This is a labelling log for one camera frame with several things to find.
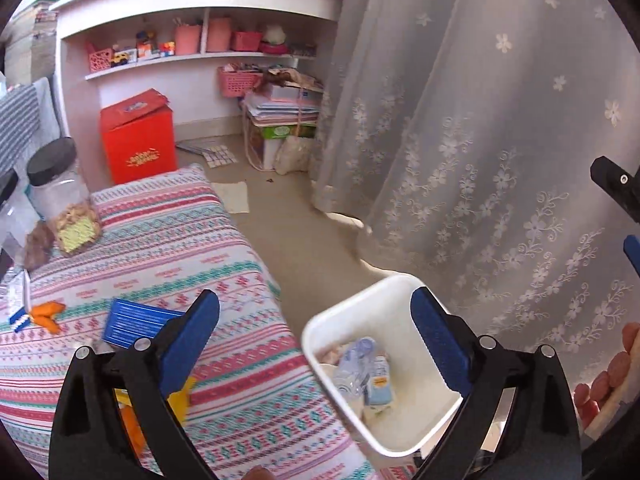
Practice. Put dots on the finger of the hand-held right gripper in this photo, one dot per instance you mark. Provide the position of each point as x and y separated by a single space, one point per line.
634 255
617 180

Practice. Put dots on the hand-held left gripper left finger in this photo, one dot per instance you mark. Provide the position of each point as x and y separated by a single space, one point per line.
192 330

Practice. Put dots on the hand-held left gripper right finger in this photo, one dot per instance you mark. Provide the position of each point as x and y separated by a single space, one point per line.
440 345

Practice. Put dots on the light blue milk carton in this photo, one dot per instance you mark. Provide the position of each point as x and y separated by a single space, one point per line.
379 385

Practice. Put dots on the clear plastic bottle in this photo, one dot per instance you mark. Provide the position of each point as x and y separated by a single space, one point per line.
357 360

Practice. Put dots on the white plastic bin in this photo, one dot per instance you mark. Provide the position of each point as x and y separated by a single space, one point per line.
360 310

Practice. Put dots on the person's right hand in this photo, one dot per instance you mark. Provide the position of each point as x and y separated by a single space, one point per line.
622 365

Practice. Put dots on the person's left hand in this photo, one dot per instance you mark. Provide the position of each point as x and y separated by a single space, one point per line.
260 475

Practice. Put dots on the blue cardboard box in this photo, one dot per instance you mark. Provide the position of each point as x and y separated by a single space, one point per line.
135 322

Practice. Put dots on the yellow packet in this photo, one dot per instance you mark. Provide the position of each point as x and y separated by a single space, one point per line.
180 400

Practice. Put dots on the orange snack wrapper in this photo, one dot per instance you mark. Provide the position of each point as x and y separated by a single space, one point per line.
131 425

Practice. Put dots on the beige paper sheet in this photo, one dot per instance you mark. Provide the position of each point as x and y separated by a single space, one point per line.
232 197

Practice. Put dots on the small orange peel piece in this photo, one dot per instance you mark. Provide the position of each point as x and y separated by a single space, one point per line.
47 312

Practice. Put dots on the embroidered lace curtain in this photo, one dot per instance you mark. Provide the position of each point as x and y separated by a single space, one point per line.
475 110

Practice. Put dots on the white barcode packet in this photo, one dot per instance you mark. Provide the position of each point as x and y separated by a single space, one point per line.
20 295

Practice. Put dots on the tiled sample booklet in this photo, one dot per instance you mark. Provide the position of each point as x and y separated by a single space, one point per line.
215 154

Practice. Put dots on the plastic jar with nuts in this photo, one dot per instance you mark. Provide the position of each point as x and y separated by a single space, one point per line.
35 247

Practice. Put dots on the plastic jar with snacks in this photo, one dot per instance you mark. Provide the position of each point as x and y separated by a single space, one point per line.
65 200

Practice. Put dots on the red cardboard box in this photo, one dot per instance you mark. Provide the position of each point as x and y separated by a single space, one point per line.
140 150

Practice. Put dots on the beige cloth bag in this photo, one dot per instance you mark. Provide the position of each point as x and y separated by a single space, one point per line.
295 156

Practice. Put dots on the green tissue pack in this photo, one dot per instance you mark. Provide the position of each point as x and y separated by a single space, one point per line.
287 132

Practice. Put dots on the pile of boxes and papers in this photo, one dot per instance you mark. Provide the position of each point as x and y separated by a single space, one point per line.
285 105

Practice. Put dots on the large pink plastic basket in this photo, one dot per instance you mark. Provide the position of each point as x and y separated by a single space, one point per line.
239 82

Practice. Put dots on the striped quilted sofa cover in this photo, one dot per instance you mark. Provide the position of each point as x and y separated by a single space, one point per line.
20 115

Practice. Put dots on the yellow toy car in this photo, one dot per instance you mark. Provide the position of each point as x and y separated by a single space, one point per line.
120 58

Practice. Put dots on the small pink lattice basket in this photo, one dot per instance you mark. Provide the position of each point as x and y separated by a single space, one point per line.
101 60

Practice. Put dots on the pink pot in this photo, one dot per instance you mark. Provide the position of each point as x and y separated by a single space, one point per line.
220 35
187 40

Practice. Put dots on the small white plush figure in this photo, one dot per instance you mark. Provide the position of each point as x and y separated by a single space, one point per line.
274 35

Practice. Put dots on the stack of books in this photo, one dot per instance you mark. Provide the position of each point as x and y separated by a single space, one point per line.
30 40

